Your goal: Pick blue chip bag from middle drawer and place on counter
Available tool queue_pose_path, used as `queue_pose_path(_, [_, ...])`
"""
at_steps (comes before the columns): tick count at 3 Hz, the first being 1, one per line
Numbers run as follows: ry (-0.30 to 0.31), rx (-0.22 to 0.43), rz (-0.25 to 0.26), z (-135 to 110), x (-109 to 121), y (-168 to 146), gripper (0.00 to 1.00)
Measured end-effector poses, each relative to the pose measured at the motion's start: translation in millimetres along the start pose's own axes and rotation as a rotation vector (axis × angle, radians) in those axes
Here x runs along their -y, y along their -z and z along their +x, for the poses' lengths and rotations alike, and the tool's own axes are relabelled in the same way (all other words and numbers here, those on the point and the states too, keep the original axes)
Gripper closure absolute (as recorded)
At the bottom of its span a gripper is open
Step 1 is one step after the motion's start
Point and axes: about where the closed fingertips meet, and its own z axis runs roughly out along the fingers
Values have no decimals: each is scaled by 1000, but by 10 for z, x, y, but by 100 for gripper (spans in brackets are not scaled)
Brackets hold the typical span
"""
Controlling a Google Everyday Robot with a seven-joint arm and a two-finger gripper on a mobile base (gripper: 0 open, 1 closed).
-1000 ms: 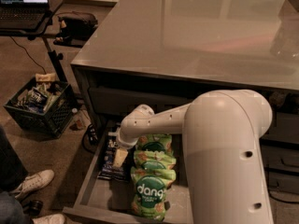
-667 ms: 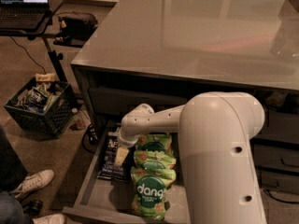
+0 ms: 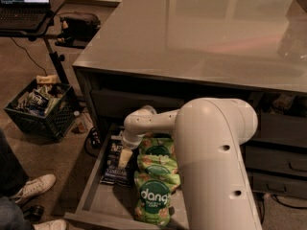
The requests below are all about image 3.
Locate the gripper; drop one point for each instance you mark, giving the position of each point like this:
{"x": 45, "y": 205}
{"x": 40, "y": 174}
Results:
{"x": 130, "y": 142}

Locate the blue Kettle chip bag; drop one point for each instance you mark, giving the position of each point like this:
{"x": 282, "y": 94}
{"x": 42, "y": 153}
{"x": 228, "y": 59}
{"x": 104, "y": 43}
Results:
{"x": 111, "y": 172}

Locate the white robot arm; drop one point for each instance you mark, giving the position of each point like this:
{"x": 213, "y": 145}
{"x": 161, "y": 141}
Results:
{"x": 207, "y": 133}

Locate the green dang chip bag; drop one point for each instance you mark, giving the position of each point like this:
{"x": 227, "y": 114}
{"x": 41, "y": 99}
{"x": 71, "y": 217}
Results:
{"x": 154, "y": 197}
{"x": 158, "y": 146}
{"x": 157, "y": 164}

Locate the grey top drawer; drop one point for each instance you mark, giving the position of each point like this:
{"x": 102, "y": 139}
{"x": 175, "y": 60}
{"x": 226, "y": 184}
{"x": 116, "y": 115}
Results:
{"x": 118, "y": 104}

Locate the open grey middle drawer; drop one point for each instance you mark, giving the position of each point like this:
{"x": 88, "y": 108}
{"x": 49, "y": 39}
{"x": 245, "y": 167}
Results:
{"x": 110, "y": 207}

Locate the front green Dang chip bag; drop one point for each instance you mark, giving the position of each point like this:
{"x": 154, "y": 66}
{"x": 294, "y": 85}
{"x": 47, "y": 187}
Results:
{"x": 154, "y": 197}

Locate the grey counter cabinet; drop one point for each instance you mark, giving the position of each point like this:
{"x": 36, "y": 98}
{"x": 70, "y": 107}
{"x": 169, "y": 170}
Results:
{"x": 254, "y": 50}

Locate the right middle grey drawer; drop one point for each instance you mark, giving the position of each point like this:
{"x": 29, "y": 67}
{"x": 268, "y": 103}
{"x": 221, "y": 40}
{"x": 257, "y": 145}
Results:
{"x": 276, "y": 161}

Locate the dark bag on floor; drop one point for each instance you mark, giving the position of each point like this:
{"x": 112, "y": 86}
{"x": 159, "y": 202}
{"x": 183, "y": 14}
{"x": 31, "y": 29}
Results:
{"x": 77, "y": 29}

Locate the right lower grey drawer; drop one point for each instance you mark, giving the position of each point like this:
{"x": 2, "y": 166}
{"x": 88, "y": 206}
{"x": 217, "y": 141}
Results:
{"x": 277, "y": 185}

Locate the right upper grey drawer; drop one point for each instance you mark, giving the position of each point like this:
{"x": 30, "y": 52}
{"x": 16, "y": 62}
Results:
{"x": 282, "y": 130}

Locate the black plastic crate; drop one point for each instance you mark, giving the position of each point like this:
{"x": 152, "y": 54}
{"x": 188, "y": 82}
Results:
{"x": 55, "y": 124}

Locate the white left sneaker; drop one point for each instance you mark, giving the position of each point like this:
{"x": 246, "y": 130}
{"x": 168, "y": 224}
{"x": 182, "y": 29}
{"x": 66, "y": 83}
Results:
{"x": 33, "y": 188}

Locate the snack bags in crate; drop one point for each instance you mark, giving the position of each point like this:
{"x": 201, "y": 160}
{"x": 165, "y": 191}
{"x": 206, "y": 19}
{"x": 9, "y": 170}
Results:
{"x": 43, "y": 98}

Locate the small black cylinder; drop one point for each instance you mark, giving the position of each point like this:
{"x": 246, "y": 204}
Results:
{"x": 36, "y": 212}

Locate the person leg in jeans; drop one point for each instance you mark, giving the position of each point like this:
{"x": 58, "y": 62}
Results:
{"x": 12, "y": 179}

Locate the black laptop stand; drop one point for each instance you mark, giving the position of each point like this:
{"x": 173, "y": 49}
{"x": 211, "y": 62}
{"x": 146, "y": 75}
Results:
{"x": 41, "y": 32}

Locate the open laptop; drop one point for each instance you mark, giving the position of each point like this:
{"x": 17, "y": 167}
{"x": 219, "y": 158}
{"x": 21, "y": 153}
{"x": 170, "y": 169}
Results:
{"x": 23, "y": 15}

